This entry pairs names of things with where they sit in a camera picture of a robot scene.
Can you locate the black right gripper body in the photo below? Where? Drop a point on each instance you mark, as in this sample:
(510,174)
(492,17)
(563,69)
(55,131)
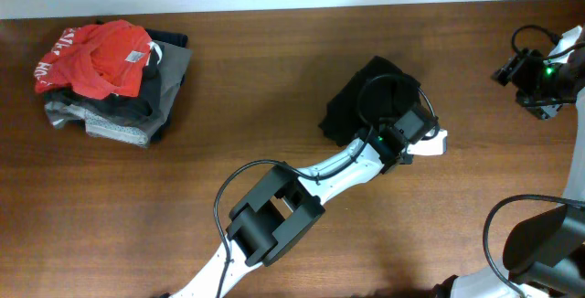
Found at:
(540,87)

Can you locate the black t-shirt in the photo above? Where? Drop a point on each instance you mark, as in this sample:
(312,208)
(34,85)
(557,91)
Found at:
(379,92)

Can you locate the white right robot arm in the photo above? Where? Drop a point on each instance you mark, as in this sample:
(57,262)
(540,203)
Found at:
(543,255)

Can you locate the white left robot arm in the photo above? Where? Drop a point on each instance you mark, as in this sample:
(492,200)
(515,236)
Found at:
(281,208)

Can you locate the dark navy folded garment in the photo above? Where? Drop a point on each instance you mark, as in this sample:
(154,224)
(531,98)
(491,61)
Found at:
(179,40)

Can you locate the grey folded garment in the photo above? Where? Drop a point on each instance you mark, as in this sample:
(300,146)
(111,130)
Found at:
(172,67)

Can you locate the black folded garment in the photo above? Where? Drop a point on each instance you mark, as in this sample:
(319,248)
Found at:
(127,111)

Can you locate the red folded shirt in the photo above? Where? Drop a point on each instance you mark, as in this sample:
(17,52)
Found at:
(96,61)

